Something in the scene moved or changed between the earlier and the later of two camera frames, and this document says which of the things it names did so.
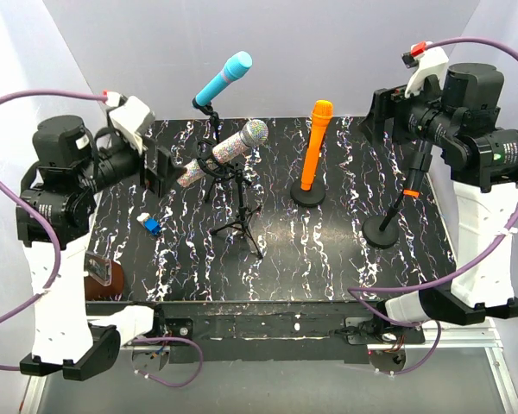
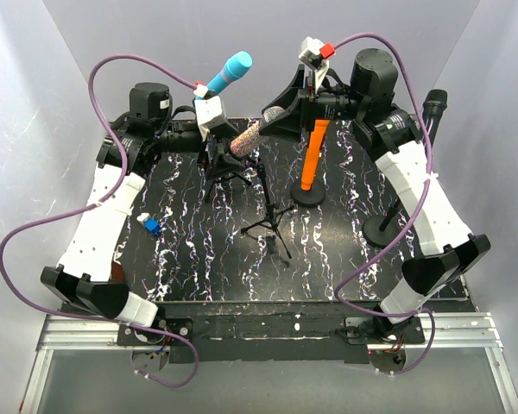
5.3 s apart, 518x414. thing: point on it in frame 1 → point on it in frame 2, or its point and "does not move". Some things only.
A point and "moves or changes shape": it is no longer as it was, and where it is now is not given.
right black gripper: x=385 y=104 → x=300 y=109
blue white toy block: x=149 y=223 does not move
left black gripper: x=166 y=172 → x=221 y=161
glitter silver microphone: x=254 y=133 moves or changes shape
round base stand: x=381 y=231 does not move
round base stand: x=308 y=198 does not move
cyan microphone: x=237 y=66 does not move
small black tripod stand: x=227 y=171 → x=271 y=211
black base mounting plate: x=277 y=332 does not move
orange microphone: x=322 y=113 does not move
